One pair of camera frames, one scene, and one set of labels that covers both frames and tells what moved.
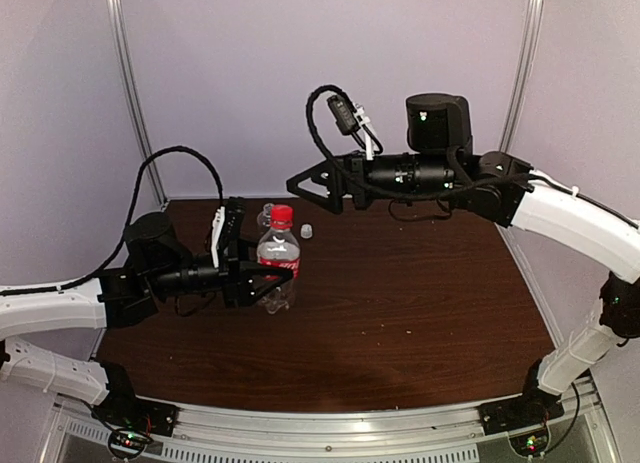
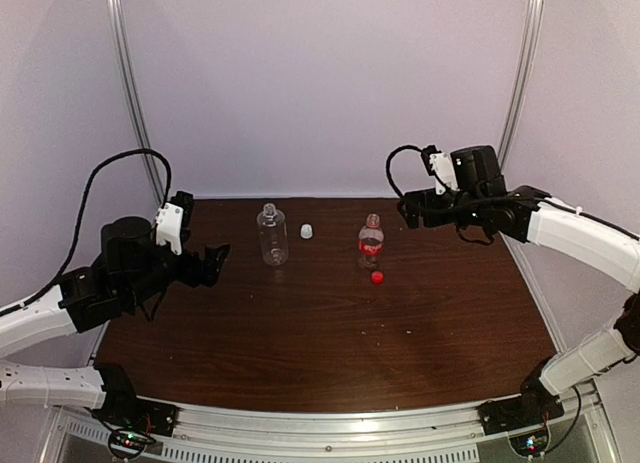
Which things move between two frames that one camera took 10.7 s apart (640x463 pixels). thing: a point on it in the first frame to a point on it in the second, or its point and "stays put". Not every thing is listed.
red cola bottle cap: [281, 216] to [377, 277]
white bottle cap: [306, 231] stays put
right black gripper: [338, 188] to [432, 218]
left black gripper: [237, 278] to [209, 267]
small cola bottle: [279, 248] to [370, 242]
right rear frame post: [535, 10] stays put
